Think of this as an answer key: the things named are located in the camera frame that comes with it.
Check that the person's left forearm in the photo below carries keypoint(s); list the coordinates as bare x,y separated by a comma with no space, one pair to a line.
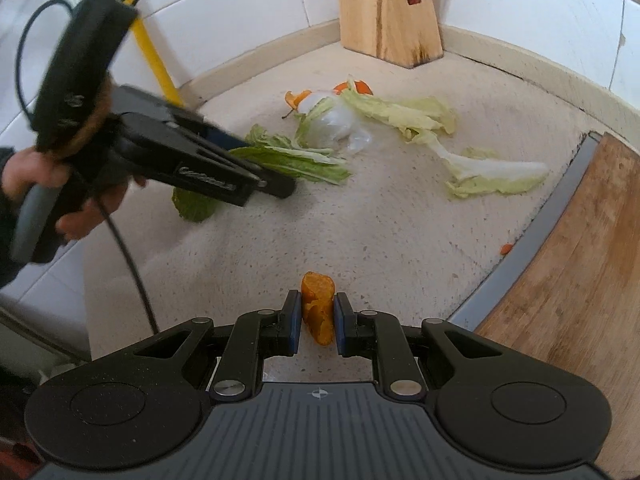
4,260

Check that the orange peel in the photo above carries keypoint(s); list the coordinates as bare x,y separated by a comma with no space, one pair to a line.
319,310
357,86
297,101

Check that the person's left hand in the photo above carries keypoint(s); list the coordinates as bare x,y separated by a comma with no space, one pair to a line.
35,170

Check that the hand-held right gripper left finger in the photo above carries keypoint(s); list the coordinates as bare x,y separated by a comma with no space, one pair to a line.
296,322

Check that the napa cabbage leaf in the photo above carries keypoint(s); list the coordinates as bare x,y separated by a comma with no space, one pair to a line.
300,162

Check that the yellow pipe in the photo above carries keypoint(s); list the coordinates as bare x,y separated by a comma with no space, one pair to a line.
145,45

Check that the clear plastic bag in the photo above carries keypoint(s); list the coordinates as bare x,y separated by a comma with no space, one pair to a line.
335,122

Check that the grey metal strip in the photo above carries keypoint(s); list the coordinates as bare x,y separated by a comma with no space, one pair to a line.
530,240

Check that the white stalk napa leaf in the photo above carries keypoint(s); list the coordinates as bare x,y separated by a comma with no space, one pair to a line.
495,172

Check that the small carrot piece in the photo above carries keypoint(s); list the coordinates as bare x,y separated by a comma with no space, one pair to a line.
507,248

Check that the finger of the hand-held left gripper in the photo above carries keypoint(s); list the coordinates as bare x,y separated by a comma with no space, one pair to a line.
272,186
225,136

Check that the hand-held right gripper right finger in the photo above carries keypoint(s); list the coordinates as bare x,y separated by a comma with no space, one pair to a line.
341,322

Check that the wooden knife block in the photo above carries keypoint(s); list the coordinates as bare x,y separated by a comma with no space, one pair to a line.
385,15

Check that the wooden cutting board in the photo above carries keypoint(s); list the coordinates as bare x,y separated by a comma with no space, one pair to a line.
575,285

